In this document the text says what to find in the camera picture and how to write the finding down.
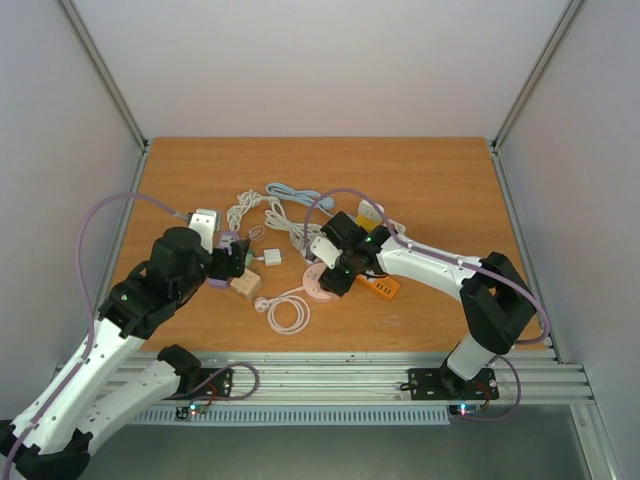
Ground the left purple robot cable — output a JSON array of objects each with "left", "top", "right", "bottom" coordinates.
[{"left": 0, "top": 192, "right": 191, "bottom": 480}]

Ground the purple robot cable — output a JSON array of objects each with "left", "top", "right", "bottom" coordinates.
[
  {"left": 302, "top": 187, "right": 554, "bottom": 424},
  {"left": 0, "top": 192, "right": 191, "bottom": 480}
]

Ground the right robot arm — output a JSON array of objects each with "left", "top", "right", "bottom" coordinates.
[{"left": 307, "top": 212, "right": 537, "bottom": 399}]

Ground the white cube socket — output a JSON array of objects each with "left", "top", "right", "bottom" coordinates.
[{"left": 389, "top": 220, "right": 406, "bottom": 235}]

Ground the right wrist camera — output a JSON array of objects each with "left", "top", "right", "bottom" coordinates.
[{"left": 308, "top": 236, "right": 342, "bottom": 269}]

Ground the white purple strip cable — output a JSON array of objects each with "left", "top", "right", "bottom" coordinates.
[{"left": 226, "top": 188, "right": 275, "bottom": 229}]

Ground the beige cube socket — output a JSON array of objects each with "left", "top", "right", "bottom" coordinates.
[{"left": 229, "top": 269, "right": 262, "bottom": 301}]

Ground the yellow cube socket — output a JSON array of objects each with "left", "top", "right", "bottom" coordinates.
[{"left": 355, "top": 214, "right": 382, "bottom": 232}]

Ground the white plug adapter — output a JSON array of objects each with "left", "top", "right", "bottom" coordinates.
[{"left": 358, "top": 200, "right": 384, "bottom": 223}]

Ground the pink round socket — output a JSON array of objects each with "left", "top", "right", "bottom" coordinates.
[{"left": 302, "top": 263, "right": 340, "bottom": 303}]

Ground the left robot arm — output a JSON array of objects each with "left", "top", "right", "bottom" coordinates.
[{"left": 1, "top": 227, "right": 250, "bottom": 479}]

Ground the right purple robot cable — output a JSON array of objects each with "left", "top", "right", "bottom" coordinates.
[{"left": 302, "top": 187, "right": 554, "bottom": 424}]

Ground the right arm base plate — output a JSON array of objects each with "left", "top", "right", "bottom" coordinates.
[{"left": 400, "top": 368, "right": 500, "bottom": 401}]

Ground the orange power strip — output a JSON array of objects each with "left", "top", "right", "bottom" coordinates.
[{"left": 356, "top": 275, "right": 400, "bottom": 301}]

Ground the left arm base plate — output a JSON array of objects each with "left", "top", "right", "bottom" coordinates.
[{"left": 178, "top": 368, "right": 234, "bottom": 400}]

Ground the white power cable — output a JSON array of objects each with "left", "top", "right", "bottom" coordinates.
[{"left": 263, "top": 197, "right": 326, "bottom": 254}]

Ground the white usb charger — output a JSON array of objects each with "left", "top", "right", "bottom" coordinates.
[{"left": 263, "top": 248, "right": 284, "bottom": 267}]

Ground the purple power strip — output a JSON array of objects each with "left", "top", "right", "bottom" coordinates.
[{"left": 207, "top": 231, "right": 246, "bottom": 289}]

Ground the green small adapter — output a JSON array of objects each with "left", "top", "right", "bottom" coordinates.
[{"left": 244, "top": 250, "right": 255, "bottom": 268}]

